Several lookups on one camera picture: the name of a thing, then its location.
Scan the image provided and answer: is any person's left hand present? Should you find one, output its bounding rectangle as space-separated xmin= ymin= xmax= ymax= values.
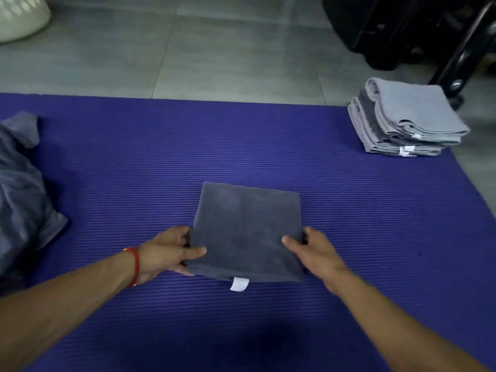
xmin=136 ymin=226 xmax=208 ymax=286

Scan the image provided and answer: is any person's right forearm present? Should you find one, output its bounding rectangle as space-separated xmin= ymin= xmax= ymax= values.
xmin=331 ymin=271 xmax=491 ymax=372

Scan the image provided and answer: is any pile of dark grey towels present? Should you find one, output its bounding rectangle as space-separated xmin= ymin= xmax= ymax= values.
xmin=0 ymin=111 xmax=69 ymax=295

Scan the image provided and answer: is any person's left forearm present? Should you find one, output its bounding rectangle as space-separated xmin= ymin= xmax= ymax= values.
xmin=0 ymin=251 xmax=134 ymax=372

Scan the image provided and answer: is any black weight stack machine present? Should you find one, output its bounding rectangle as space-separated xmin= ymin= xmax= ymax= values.
xmin=321 ymin=0 xmax=496 ymax=111

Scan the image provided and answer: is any purple ribbed mat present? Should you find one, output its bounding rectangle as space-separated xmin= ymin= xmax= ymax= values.
xmin=0 ymin=92 xmax=496 ymax=372

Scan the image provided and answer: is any red string bracelet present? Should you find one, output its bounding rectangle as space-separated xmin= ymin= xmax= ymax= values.
xmin=123 ymin=246 xmax=141 ymax=288

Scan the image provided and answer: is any white perforated laundry basket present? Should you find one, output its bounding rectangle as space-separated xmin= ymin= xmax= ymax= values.
xmin=0 ymin=0 xmax=52 ymax=45

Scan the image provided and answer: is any person's right hand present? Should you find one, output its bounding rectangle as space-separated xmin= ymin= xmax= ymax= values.
xmin=281 ymin=226 xmax=354 ymax=296

